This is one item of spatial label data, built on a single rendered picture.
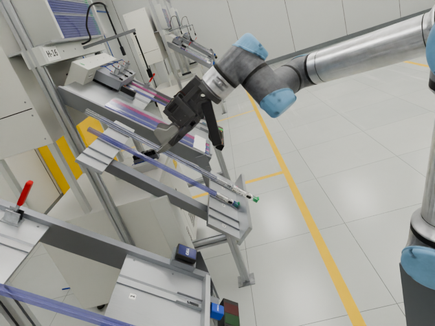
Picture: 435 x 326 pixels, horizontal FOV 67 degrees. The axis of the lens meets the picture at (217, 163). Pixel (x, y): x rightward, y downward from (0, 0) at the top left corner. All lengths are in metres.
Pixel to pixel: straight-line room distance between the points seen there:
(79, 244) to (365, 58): 0.74
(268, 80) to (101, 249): 0.54
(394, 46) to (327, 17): 7.69
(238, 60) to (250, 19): 7.31
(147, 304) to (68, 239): 0.24
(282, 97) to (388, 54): 0.22
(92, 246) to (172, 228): 0.33
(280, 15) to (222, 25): 1.31
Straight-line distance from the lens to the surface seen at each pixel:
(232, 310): 0.84
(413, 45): 0.74
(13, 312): 1.08
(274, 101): 0.75
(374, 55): 0.76
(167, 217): 1.06
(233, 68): 0.77
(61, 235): 0.84
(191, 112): 0.80
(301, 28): 8.27
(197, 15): 8.04
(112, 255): 0.83
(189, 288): 0.81
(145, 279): 0.78
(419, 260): 0.76
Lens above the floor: 1.26
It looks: 22 degrees down
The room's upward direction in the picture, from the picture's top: 19 degrees counter-clockwise
